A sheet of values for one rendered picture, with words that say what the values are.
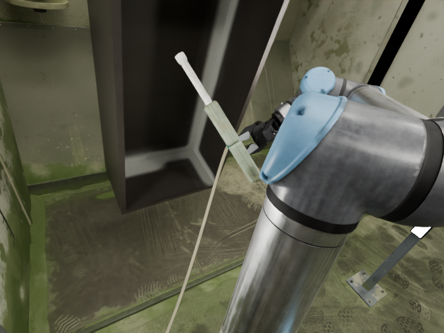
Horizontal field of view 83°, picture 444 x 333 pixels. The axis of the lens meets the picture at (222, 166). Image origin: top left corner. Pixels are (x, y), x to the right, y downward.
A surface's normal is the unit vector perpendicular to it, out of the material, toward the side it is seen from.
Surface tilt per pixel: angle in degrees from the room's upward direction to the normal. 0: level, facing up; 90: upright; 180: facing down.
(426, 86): 90
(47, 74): 57
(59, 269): 0
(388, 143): 42
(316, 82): 48
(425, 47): 90
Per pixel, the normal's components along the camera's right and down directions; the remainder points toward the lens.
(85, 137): 0.49, 0.06
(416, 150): -0.10, -0.22
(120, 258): 0.15, -0.79
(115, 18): 0.48, 0.72
